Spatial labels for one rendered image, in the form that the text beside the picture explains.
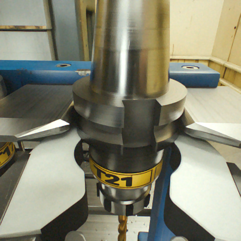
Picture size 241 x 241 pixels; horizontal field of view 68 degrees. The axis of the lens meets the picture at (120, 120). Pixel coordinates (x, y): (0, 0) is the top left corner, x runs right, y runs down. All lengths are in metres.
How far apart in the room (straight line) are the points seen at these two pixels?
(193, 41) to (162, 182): 1.02
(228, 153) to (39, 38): 0.84
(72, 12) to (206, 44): 0.75
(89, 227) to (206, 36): 1.07
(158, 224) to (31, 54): 0.72
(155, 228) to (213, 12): 1.09
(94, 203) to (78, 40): 0.58
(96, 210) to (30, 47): 0.62
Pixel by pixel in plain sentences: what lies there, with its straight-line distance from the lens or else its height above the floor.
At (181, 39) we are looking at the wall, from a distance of 1.15.
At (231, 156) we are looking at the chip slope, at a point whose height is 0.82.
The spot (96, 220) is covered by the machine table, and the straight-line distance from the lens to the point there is 0.43.
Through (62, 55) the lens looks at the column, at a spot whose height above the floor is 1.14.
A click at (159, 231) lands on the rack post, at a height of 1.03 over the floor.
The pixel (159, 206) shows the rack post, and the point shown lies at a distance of 0.23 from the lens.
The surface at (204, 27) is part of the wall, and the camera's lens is 1.18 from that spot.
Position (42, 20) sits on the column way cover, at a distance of 0.77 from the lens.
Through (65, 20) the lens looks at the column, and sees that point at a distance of 0.79.
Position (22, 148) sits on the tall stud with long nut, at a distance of 0.58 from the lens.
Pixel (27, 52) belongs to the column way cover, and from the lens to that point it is 0.82.
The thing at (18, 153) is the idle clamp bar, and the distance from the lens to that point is 0.53.
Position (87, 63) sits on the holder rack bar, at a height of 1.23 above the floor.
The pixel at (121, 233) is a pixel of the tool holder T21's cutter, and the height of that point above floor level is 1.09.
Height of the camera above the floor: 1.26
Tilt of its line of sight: 28 degrees down
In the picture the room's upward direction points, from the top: 1 degrees clockwise
